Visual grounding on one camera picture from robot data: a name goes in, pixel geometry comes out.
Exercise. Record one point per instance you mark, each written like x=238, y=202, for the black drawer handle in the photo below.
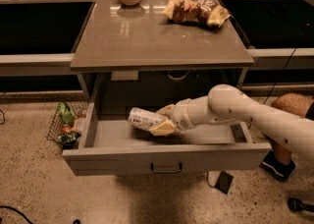
x=166, y=169

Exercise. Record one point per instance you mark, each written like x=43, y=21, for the black floor plate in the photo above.
x=224, y=182

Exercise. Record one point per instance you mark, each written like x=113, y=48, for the grey cabinet with countertop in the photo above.
x=127, y=40

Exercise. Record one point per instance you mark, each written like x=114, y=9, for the open grey top drawer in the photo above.
x=109, y=145

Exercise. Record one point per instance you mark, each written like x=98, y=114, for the crumpled chip bag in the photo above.
x=209, y=13

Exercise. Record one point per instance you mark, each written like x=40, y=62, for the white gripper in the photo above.
x=181, y=114

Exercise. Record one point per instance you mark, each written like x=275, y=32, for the clear plastic water bottle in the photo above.
x=144, y=119

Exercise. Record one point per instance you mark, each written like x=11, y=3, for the wire basket with groceries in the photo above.
x=65, y=130

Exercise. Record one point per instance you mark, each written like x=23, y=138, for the black sneaker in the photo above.
x=276, y=169

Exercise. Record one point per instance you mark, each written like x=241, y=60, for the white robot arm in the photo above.
x=285, y=121

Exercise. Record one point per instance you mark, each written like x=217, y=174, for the black caster wheel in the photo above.
x=296, y=204

